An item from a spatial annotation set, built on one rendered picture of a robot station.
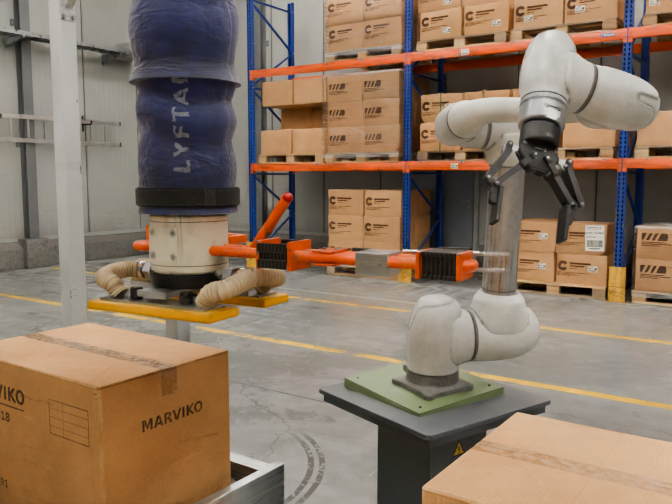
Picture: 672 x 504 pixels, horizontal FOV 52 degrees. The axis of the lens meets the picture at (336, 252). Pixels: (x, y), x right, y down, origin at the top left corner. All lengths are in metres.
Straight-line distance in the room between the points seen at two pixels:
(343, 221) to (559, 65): 8.56
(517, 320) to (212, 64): 1.14
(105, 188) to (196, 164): 11.17
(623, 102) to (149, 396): 1.20
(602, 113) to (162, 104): 0.88
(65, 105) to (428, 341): 3.36
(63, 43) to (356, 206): 5.77
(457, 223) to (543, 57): 9.02
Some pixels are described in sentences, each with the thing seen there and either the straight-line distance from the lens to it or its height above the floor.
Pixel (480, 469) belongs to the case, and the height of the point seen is 0.94.
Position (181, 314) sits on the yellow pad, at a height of 1.13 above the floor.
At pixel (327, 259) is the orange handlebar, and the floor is 1.24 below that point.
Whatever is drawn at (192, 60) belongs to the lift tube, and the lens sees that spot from 1.48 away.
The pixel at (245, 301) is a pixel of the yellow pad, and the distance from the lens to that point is 1.56.
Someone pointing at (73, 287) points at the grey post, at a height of 0.68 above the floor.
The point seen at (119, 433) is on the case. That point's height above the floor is 0.83.
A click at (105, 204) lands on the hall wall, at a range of 12.63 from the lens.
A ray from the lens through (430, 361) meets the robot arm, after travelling 2.04.
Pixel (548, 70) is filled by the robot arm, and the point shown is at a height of 1.60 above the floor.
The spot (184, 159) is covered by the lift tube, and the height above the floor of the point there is 1.44.
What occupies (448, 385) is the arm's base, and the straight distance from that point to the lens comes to 2.08.
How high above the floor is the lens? 1.40
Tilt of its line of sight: 6 degrees down
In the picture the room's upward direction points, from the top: straight up
